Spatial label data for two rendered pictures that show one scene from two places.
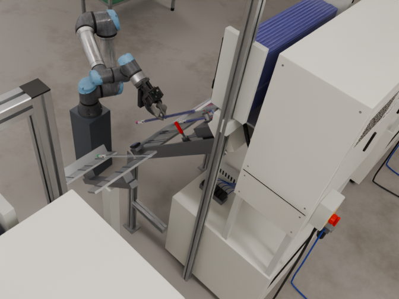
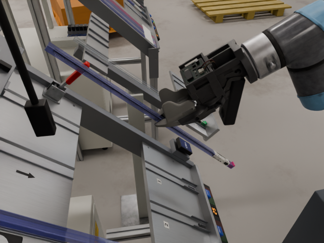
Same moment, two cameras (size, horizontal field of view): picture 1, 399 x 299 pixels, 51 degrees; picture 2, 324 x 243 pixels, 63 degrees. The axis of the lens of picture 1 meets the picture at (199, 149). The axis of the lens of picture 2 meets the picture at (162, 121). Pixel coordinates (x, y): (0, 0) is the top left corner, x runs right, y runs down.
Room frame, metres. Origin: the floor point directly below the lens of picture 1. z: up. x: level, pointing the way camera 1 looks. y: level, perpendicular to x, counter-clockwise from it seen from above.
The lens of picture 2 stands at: (1.79, -0.07, 1.35)
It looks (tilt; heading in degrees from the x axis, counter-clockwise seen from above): 41 degrees down; 138
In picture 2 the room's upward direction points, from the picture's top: straight up
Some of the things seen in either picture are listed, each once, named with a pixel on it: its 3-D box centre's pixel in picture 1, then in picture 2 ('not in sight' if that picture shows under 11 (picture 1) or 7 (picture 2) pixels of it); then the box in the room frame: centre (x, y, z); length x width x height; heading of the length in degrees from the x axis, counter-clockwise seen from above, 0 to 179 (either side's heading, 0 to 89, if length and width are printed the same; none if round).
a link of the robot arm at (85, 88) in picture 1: (89, 89); not in sight; (1.86, 0.73, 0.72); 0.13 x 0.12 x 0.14; 123
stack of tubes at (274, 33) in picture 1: (280, 52); not in sight; (1.41, -0.23, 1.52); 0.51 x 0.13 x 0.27; 146
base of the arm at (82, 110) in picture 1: (89, 104); not in sight; (1.86, 0.73, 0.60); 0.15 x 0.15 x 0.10
